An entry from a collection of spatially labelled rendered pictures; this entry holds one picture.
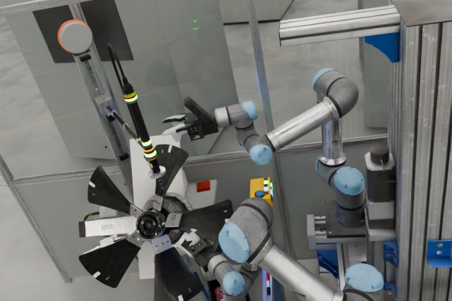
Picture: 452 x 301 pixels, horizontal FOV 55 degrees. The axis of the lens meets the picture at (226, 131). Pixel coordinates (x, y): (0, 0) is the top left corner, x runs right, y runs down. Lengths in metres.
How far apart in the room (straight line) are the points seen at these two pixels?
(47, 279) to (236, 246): 2.63
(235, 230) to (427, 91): 0.67
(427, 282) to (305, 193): 1.15
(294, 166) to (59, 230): 1.69
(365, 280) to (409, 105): 0.57
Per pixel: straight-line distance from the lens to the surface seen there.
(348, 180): 1.84
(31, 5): 2.40
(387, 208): 1.60
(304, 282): 1.39
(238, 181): 2.66
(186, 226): 1.87
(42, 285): 3.79
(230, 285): 1.60
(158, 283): 1.93
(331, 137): 1.84
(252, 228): 1.36
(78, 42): 2.21
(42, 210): 3.18
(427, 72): 1.23
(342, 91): 1.63
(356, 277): 1.50
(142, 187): 2.20
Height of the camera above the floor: 2.45
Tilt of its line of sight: 32 degrees down
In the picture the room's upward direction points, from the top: 13 degrees counter-clockwise
